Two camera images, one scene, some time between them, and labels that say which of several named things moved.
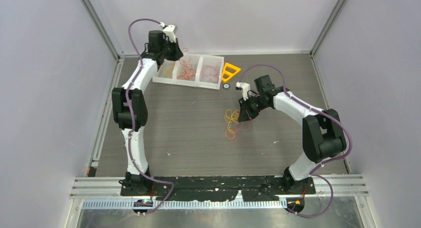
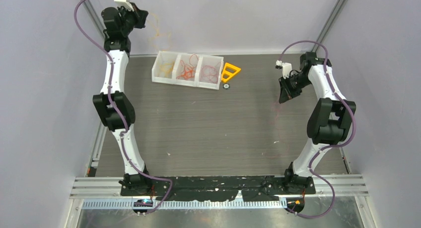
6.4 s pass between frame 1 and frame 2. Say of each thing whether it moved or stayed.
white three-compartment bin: stayed
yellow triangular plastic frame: stayed
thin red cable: stayed
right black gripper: moved
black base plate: stayed
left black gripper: moved
